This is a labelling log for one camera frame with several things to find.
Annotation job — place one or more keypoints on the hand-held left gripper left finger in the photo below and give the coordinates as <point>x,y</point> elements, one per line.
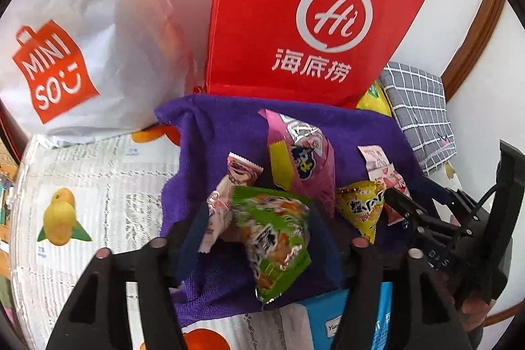
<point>192,243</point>

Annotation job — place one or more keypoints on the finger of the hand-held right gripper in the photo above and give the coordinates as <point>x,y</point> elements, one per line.
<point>408,206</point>
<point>451,200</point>

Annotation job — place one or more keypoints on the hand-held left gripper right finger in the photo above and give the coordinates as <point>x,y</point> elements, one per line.
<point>365,276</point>

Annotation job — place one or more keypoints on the pink white candy packet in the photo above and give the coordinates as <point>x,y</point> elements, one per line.
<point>373,161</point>
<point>393,184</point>

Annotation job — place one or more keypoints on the green snack packet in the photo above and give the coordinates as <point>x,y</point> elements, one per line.
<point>270,239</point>

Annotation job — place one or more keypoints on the person's right hand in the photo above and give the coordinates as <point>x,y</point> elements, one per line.
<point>471,309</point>

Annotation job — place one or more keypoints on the white pink snack packet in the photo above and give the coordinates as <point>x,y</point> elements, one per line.
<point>217,210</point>

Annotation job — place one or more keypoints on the yellow triangular snack packet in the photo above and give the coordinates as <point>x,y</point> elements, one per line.
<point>363,210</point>

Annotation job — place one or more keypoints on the light blue box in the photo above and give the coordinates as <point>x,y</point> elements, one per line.
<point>328,321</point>

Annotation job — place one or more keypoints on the red white candy packet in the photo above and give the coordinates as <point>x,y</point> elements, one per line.
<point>242,169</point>

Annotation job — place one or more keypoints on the grey plaid folded cloth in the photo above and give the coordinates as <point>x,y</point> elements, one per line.
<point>418,104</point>

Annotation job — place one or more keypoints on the fruit print tablecloth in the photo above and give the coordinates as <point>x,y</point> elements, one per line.
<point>106,177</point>

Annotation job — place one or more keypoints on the yellow snack bag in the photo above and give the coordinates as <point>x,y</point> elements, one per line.
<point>375,100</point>

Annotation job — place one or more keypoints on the purple towel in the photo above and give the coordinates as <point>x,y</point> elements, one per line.
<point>213,128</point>

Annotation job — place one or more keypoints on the red paper bag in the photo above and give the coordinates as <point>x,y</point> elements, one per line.
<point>266,5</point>

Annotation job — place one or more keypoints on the white plastic bag red logo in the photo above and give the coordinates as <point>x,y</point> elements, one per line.
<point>82,5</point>

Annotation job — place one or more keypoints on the wooden door frame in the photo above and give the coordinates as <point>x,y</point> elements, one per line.
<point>475,42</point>

